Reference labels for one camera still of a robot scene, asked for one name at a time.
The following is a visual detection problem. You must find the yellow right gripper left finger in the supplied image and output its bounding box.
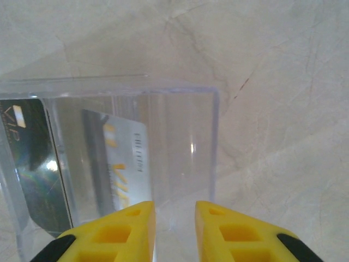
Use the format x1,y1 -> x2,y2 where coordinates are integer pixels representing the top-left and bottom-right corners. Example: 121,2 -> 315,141
28,201 -> 157,262

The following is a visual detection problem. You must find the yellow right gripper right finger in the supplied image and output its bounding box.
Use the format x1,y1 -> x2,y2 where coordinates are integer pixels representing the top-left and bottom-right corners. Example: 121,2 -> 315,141
195,200 -> 328,262

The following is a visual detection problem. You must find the silver VIP card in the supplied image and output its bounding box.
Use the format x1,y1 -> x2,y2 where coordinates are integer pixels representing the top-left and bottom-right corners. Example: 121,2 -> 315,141
81,108 -> 153,216

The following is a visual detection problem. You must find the black VIP card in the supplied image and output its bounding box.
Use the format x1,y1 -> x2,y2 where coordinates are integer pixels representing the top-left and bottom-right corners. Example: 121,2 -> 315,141
0,98 -> 75,239

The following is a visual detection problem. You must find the clear plastic box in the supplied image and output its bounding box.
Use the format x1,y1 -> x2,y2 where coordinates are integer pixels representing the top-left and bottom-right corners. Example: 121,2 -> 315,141
0,74 -> 220,262

